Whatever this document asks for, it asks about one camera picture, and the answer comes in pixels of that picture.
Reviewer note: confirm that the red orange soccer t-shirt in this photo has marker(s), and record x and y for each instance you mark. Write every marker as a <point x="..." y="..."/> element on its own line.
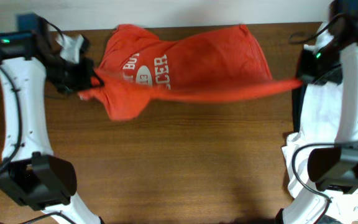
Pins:
<point x="218" y="66"/>

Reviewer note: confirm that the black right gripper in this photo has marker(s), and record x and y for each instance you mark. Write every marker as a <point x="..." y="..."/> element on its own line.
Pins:
<point x="304" y="73"/>

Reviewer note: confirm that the white printed t-shirt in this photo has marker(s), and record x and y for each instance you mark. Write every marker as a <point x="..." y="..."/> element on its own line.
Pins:
<point x="322" y="157"/>

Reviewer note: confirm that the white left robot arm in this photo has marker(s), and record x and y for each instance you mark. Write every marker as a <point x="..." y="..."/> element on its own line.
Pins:
<point x="30" y="174"/>

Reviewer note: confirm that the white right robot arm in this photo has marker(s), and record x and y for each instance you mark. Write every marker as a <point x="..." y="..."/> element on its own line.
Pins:
<point x="337" y="33"/>

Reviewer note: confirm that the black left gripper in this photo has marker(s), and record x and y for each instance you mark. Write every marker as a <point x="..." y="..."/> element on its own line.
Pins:
<point x="81" y="74"/>

